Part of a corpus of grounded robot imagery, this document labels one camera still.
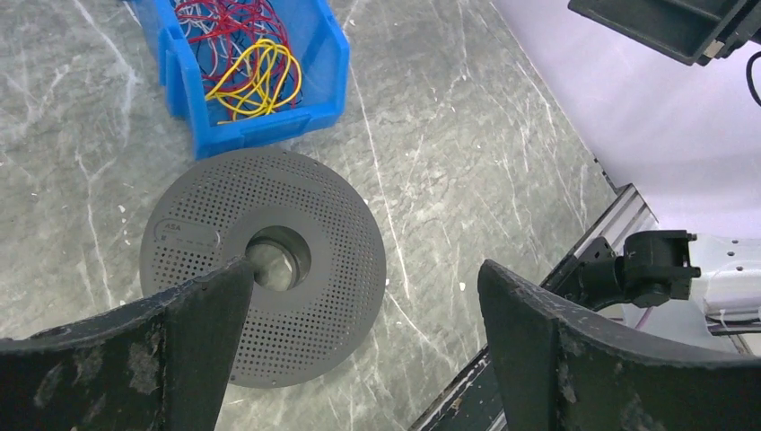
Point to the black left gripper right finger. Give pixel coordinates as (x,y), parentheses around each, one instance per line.
(560,366)

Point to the grey perforated cable spool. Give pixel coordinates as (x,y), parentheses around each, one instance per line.
(313,246)

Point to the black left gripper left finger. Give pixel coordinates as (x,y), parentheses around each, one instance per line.
(160,363)

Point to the blue plastic bin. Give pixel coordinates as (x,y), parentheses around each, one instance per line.
(247,73)

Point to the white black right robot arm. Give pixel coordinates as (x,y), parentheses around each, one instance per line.
(720,276)

